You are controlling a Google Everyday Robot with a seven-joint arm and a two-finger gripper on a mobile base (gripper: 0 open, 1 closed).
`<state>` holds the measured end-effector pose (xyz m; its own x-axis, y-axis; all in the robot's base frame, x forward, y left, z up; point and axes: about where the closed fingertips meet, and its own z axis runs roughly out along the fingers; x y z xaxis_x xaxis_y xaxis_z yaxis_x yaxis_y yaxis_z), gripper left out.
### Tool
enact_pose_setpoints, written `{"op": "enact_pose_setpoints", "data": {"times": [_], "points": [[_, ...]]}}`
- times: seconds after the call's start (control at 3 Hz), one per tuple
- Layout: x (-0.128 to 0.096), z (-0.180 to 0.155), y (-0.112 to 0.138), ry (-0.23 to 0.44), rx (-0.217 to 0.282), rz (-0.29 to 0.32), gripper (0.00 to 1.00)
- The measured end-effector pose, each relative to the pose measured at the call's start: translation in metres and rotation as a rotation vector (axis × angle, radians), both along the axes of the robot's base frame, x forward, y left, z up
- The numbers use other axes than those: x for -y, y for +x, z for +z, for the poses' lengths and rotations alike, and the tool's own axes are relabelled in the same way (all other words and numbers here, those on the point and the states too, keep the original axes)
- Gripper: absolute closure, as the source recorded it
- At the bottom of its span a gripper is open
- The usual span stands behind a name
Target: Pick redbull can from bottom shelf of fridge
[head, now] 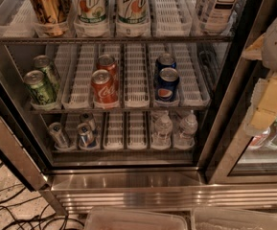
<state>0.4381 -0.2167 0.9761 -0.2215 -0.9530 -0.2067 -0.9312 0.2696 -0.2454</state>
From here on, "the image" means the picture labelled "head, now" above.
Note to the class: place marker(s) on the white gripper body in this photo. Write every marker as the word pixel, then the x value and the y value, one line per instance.
pixel 263 109

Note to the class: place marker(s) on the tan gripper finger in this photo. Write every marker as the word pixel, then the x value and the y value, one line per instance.
pixel 254 51

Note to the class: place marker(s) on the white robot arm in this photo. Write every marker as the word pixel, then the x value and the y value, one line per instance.
pixel 269 49

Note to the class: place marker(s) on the red can behind door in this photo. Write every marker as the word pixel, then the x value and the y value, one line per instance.
pixel 259 140

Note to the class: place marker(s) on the fridge glass door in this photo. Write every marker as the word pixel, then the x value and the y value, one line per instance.
pixel 233 161

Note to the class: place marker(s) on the blue pepsi can rear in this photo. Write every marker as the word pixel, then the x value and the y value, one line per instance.
pixel 165 60

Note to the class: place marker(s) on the blue pepsi can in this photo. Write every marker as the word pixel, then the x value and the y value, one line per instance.
pixel 167 83
pixel 165 60

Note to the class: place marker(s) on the blue pepsi can front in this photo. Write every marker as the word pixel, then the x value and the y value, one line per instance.
pixel 167 83

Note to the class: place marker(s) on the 7up can right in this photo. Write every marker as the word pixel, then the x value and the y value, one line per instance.
pixel 132 11

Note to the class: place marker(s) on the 7up can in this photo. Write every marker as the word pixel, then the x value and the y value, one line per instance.
pixel 91 11
pixel 132 11

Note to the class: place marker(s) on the red coca cola can rear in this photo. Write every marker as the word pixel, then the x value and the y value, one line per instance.
pixel 108 63

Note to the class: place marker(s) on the red coca cola can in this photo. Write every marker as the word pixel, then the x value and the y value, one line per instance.
pixel 108 63
pixel 104 87

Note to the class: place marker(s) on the red coca cola can front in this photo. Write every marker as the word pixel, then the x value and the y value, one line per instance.
pixel 104 87

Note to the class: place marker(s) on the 7up can left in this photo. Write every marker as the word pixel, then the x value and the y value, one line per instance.
pixel 91 11

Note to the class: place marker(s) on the redbull can rear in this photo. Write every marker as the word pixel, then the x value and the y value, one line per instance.
pixel 89 119

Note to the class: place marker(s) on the blue silver redbull can front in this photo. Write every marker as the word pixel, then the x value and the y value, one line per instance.
pixel 86 137

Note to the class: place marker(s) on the gold tall can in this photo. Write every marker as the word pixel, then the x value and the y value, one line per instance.
pixel 51 13

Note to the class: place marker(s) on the green soda can rear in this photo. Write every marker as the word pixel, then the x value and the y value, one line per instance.
pixel 47 66

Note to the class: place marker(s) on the green soda can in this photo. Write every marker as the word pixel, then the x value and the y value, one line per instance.
pixel 42 92
pixel 47 66

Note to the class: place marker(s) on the green soda can front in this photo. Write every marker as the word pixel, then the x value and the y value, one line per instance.
pixel 42 92

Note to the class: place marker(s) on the teas tea bottle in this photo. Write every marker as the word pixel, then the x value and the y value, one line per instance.
pixel 213 15

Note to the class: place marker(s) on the clear water bottle right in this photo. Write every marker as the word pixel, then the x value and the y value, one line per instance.
pixel 184 138

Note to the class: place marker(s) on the clear water bottle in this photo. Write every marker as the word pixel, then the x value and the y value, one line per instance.
pixel 184 138
pixel 161 137

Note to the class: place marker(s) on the clear water bottle left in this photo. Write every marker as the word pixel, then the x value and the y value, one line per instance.
pixel 161 137

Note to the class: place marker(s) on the clear plastic bin right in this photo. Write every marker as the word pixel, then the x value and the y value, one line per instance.
pixel 215 218

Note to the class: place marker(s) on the top wire shelf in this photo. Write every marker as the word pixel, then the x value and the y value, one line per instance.
pixel 113 40

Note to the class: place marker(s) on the wire shelf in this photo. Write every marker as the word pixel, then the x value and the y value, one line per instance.
pixel 119 109
pixel 113 40

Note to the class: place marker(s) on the middle wire shelf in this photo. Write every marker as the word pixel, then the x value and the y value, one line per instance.
pixel 119 109

